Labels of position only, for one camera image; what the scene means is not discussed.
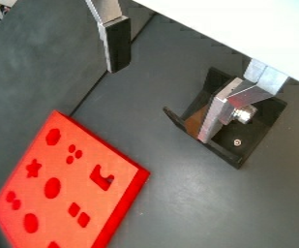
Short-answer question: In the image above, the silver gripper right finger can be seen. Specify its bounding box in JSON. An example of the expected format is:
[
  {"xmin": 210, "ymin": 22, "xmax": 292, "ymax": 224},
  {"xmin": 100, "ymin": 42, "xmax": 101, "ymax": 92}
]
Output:
[{"xmin": 196, "ymin": 59, "xmax": 288, "ymax": 143}]

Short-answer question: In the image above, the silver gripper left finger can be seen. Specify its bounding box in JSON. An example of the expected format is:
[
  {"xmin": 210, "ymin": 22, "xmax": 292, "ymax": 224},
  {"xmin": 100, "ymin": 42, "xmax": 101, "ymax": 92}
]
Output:
[{"xmin": 85, "ymin": 0, "xmax": 130, "ymax": 73}]

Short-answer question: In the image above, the brown hexagon peg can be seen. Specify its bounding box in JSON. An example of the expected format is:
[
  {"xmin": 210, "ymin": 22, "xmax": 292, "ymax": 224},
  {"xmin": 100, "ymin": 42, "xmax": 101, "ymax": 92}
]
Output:
[{"xmin": 185, "ymin": 106, "xmax": 208, "ymax": 138}]

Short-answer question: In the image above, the dark grey curved cradle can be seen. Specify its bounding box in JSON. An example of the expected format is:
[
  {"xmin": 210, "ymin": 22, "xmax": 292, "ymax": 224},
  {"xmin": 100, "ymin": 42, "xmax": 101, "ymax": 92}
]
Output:
[{"xmin": 162, "ymin": 68, "xmax": 285, "ymax": 169}]

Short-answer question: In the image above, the red shape sorter block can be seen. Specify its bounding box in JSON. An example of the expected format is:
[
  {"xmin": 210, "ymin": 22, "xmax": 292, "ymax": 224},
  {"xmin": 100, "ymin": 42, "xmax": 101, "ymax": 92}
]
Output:
[{"xmin": 0, "ymin": 111, "xmax": 149, "ymax": 248}]

